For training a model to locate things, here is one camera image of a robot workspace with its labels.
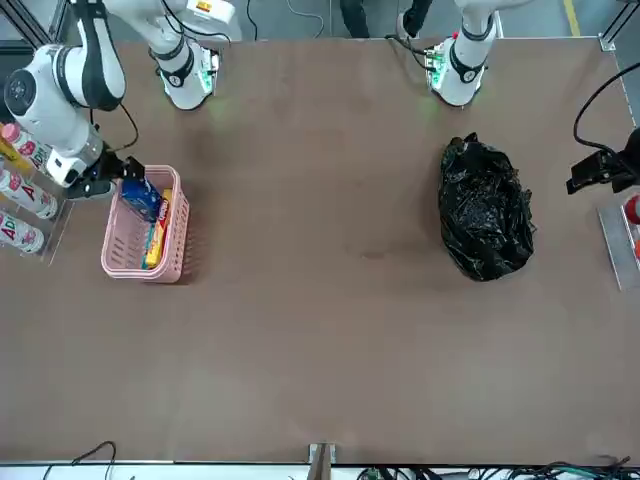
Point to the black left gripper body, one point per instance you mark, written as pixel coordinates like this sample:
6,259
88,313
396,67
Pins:
627,160

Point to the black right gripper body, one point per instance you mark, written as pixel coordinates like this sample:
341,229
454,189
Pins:
107,172

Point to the blue cookie box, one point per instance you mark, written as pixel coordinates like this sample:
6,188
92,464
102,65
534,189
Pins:
140,200

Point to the yellow wafer box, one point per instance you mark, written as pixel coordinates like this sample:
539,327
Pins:
160,225

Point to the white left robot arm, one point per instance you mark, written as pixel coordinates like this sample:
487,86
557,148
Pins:
462,65

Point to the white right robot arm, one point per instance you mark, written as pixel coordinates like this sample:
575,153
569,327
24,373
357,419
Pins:
50,115

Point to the pink plastic basket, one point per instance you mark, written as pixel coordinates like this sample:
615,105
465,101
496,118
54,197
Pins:
120,250

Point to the black plastic bag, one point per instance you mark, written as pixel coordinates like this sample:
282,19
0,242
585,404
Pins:
480,210

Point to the speckled red apple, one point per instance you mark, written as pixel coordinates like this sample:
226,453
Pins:
634,210

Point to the clear acrylic fruit stand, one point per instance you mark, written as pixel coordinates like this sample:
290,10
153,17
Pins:
612,240

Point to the teal snack packet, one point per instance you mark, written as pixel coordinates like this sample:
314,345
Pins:
146,250

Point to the clear acrylic bottle shelf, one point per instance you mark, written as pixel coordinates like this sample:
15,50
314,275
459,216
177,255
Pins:
55,235

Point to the orange fruit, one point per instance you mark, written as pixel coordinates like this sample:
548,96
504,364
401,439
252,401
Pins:
637,248

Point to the yellow plastic piece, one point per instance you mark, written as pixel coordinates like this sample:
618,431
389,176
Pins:
12,155

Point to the person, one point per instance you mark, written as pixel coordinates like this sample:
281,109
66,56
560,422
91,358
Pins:
355,17

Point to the aluminium frame post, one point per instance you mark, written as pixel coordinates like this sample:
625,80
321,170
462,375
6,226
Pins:
608,41
322,460

